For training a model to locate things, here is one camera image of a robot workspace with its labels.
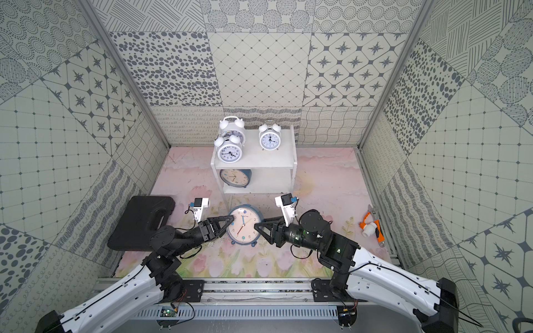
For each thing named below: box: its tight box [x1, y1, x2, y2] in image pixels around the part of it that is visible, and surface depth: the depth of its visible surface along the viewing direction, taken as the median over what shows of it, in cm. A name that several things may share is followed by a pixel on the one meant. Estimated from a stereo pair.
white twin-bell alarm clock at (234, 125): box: [219, 116, 247, 147], surface depth 71 cm
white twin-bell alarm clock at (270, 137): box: [258, 120, 282, 152], surface depth 71 cm
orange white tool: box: [358, 204, 386, 248], surface depth 90 cm
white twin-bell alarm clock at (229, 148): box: [213, 131, 243, 164], surface depth 67 cm
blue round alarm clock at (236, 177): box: [219, 169, 252, 189], surface depth 81 cm
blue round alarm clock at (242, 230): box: [226, 203, 264, 247], surface depth 65 cm
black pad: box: [107, 196, 176, 252], surface depth 88 cm
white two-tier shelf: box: [210, 124, 298, 208], surface depth 73 cm
